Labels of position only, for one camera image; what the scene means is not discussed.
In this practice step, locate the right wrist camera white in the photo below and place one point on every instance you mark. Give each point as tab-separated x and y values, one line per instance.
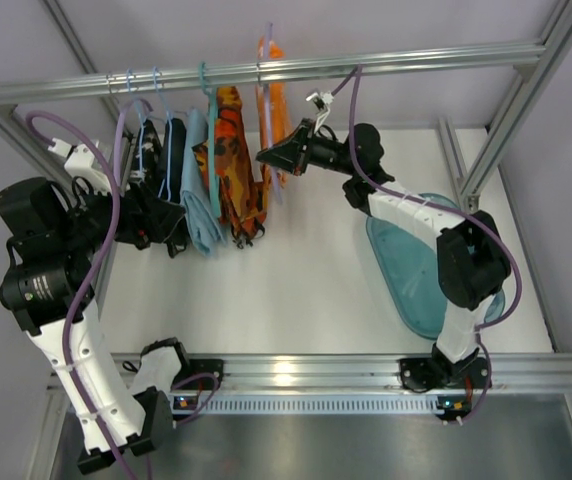
322	102

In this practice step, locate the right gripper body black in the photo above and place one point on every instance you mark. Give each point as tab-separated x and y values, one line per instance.
304	148

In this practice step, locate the aluminium frame post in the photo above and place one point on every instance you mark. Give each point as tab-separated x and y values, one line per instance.
527	88
31	145

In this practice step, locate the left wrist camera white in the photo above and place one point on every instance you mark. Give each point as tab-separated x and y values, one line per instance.
78	159

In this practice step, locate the orange tie-dye trousers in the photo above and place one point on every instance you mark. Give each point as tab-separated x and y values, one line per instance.
272	115

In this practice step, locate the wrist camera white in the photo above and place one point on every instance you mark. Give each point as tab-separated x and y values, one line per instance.
78	159
322	102

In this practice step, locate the camouflage orange trousers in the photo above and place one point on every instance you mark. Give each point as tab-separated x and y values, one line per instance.
243	199

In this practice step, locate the empty lilac plastic hanger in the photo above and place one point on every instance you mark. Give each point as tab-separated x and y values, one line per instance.
117	147

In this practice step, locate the teal plastic hanger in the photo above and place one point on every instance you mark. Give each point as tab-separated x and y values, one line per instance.
210	92

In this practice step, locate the black white patterned trousers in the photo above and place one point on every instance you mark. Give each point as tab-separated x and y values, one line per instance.
145	164

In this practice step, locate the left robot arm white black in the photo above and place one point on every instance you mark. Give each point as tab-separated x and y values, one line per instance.
56	248

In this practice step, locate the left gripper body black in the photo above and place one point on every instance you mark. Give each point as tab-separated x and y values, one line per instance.
142	220

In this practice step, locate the dark navy trousers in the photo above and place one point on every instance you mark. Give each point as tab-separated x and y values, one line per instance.
175	230

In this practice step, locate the aluminium hanging rail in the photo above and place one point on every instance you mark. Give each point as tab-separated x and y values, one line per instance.
262	72

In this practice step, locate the left aluminium frame post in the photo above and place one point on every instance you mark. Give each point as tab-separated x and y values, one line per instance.
31	145

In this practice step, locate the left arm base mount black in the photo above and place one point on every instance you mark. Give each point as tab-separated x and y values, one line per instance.
200	374

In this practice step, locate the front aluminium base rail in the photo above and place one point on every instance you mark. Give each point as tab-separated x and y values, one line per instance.
377	374

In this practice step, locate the teal transparent plastic tub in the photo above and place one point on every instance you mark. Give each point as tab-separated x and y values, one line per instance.
416	280

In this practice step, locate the light blue wire hanger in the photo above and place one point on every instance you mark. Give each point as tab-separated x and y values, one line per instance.
164	165
138	130

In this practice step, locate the right aluminium frame post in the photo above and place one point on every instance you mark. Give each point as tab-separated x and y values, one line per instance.
527	88

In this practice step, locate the light blue trousers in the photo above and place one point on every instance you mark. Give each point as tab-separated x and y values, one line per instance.
204	229

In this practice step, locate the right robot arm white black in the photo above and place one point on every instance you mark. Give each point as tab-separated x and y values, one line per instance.
359	158

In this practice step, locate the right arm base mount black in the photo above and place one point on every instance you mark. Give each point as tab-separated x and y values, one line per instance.
426	373

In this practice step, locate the lilac plastic hanger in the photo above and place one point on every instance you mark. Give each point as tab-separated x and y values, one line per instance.
117	147
268	26

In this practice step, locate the slotted grey cable duct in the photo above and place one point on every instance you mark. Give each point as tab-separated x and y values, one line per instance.
183	405

